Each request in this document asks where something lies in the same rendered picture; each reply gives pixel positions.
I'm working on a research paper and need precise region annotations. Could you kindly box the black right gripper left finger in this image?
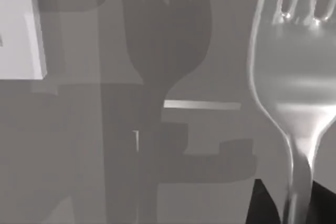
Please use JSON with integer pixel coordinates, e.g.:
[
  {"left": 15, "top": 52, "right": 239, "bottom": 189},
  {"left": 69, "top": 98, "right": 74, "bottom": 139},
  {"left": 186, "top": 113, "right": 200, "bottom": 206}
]
[{"left": 245, "top": 178, "right": 282, "bottom": 224}]

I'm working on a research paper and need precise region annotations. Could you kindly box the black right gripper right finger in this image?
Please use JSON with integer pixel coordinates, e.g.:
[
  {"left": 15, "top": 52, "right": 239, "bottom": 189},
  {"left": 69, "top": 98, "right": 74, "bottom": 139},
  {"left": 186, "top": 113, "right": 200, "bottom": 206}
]
[{"left": 307, "top": 179, "right": 336, "bottom": 224}]

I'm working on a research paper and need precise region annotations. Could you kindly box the silver metal fork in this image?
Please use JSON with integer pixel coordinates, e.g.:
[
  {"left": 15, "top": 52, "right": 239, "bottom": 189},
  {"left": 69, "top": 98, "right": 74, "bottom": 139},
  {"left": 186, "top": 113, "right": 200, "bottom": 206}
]
[{"left": 247, "top": 0, "right": 336, "bottom": 224}]

